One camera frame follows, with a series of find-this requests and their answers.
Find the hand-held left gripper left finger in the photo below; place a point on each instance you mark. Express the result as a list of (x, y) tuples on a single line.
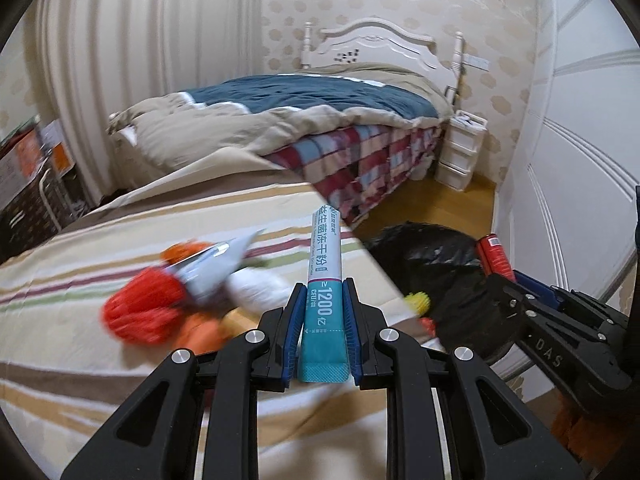
[(295, 330)]

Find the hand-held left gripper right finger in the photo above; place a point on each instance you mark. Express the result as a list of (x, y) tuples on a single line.
[(352, 335)]

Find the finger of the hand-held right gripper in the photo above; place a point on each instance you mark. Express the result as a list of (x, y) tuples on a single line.
[(510, 305), (542, 292)]

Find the red can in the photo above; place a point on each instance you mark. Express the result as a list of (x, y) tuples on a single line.
[(492, 255)]

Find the teal white sachet packet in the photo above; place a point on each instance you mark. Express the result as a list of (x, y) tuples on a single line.
[(324, 270)]

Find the black plastic garbage bag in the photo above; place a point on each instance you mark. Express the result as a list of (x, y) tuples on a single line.
[(440, 260)]

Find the blue paper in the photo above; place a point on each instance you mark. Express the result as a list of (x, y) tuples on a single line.
[(210, 275)]

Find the white crumpled tissue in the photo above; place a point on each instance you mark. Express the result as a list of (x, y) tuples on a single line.
[(260, 290)]

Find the orange cloth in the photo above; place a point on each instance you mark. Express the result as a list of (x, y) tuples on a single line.
[(572, 425)]

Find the yellow brush toy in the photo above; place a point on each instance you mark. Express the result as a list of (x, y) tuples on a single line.
[(417, 303)]

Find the red orange mesh net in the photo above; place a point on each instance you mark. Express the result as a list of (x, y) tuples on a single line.
[(140, 310)]

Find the white wardrobe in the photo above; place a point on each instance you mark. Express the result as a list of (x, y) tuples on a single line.
[(575, 135)]

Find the white plastic drawer unit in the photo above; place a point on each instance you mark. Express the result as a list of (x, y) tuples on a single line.
[(457, 150)]

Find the checkered bed sheet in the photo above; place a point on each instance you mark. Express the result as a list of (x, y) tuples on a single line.
[(360, 160)]

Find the beige cloth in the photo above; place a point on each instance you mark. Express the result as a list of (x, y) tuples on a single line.
[(210, 175)]

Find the white metal rack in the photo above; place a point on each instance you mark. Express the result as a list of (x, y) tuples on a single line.
[(47, 195)]

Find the dark patterned bag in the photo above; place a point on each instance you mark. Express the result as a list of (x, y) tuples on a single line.
[(25, 215)]

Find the white orange cardboard box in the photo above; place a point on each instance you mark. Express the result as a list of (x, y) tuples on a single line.
[(57, 145), (20, 160)]

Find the white curtain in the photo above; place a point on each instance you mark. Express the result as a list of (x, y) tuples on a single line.
[(150, 35)]

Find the white wall outlet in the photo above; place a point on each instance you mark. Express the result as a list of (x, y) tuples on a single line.
[(477, 61)]

